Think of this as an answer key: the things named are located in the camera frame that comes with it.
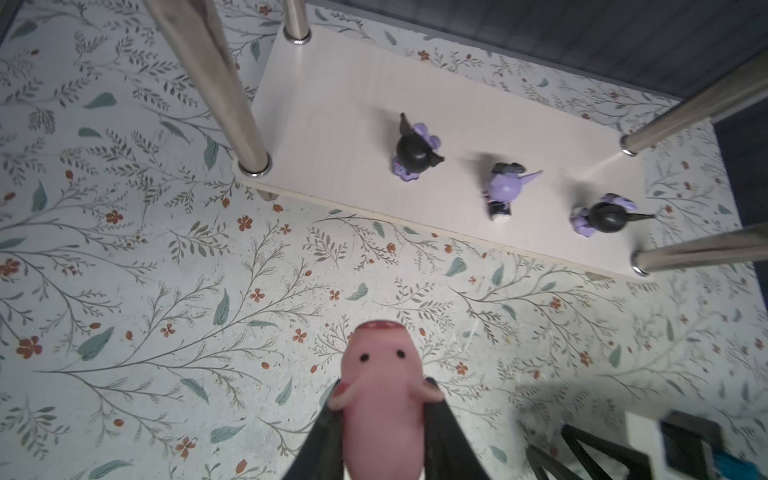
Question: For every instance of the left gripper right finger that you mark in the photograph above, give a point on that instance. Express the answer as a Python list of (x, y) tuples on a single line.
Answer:
[(448, 453)]

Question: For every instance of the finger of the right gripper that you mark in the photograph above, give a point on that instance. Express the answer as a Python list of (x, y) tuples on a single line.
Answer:
[(545, 467), (637, 463)]

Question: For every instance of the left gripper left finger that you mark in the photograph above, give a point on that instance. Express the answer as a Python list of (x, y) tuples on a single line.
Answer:
[(321, 455)]

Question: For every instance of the purple striped toy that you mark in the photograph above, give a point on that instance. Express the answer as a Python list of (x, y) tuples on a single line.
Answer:
[(610, 214)]

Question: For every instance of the dark purple toy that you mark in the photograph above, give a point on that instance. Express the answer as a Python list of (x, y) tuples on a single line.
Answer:
[(416, 150)]

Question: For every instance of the white two-tier shelf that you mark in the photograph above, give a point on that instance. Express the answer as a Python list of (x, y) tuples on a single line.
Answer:
[(324, 125)]

